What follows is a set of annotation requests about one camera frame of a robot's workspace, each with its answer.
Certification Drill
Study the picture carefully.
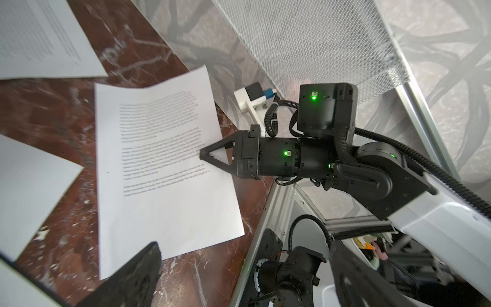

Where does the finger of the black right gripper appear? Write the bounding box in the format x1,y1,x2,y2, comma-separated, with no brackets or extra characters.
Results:
200,153,249,179
199,131,249,159

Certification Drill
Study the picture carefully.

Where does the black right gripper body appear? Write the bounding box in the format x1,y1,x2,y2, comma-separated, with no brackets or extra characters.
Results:
233,125,338,179

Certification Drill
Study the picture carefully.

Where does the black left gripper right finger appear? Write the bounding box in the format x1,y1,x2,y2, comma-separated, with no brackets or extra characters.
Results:
329,241,414,307

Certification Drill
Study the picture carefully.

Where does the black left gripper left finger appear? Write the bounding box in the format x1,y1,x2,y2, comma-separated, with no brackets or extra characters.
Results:
77,242,162,306

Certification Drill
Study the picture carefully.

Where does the printed paper sheet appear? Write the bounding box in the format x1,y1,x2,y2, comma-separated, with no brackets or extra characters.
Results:
1,1,107,80
1,136,83,263
95,67,244,279

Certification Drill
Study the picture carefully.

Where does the white black file folder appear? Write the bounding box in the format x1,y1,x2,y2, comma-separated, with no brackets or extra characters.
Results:
1,253,70,306

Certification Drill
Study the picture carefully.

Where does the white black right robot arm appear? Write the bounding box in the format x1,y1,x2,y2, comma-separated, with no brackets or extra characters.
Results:
199,83,490,306

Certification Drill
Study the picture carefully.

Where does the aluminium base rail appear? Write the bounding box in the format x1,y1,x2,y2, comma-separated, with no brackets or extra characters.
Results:
230,184,295,306

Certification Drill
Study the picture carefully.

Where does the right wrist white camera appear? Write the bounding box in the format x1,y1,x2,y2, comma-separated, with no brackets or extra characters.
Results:
234,82,277,138

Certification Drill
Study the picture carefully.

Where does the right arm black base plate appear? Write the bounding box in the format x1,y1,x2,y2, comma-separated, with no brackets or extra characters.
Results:
239,228,283,306

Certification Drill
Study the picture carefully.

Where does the white wire mesh basket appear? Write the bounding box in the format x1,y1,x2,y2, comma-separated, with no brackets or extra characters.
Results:
216,1,409,102

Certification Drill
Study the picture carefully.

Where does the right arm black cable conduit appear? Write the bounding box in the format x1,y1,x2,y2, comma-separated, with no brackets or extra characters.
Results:
263,99,491,220

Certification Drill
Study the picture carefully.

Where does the aluminium cage frame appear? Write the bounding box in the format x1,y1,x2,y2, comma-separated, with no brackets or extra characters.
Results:
375,1,461,180

